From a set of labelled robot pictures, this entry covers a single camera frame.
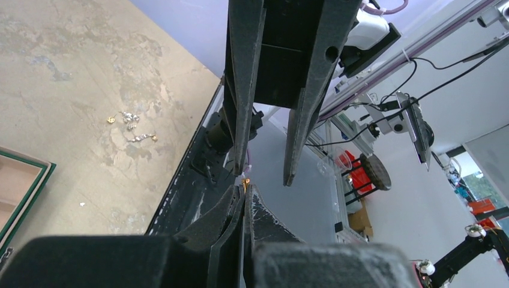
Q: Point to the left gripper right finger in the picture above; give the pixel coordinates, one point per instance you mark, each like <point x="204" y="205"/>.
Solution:
<point x="275" y="257"/>

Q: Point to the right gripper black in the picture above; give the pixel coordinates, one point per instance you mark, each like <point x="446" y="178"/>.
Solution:
<point x="281" y="53"/>

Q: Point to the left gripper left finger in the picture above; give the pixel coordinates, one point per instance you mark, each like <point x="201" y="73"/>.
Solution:
<point x="206" y="254"/>

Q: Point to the green jewelry box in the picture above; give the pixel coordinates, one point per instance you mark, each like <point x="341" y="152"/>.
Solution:
<point x="23" y="178"/>

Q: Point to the red stool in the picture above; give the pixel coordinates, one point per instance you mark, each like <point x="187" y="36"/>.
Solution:
<point x="367" y="172"/>

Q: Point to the silver crystal drop earring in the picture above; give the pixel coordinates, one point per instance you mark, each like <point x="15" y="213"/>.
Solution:
<point x="142" y="137"/>

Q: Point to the gold stud earring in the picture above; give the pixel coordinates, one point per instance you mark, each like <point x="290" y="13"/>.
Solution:
<point x="111" y="120"/>

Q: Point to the monitor on stand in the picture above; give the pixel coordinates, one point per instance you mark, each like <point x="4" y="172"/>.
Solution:
<point x="420" y="131"/>

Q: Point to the aluminium frame rail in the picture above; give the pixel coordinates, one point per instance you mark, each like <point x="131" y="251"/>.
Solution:
<point x="442" y="24"/>

